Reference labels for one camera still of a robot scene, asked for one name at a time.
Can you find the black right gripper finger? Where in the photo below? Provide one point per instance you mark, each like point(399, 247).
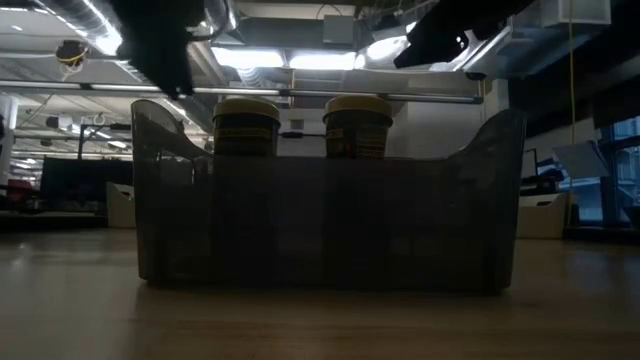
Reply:
point(430, 45)

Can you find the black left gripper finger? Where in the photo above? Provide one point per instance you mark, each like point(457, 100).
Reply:
point(175, 72)

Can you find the yellow lid spice jar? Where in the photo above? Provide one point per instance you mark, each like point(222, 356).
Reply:
point(357, 127)
point(246, 130)

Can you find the white plastic bin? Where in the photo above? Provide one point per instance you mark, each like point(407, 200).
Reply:
point(542, 217)
point(120, 207)

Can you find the ceiling light panel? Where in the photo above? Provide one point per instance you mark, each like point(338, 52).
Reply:
point(322, 61)
point(247, 57)

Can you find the grey ceiling box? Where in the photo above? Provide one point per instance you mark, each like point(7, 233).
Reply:
point(338, 29)

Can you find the silver horizontal pipe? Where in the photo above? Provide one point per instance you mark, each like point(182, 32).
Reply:
point(300, 93)

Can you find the black monitor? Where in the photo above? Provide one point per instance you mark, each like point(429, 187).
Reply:
point(85, 180)

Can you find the black equipment pile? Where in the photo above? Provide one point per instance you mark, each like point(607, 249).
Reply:
point(542, 182)

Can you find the grey tilted panel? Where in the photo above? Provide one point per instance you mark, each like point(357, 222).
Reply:
point(580, 160)

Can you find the red object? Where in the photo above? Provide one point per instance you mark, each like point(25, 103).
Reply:
point(15, 192)

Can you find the dark grey translucent bin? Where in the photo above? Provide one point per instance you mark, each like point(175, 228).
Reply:
point(325, 225)

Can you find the black metal table frame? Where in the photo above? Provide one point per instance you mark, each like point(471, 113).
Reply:
point(70, 222)

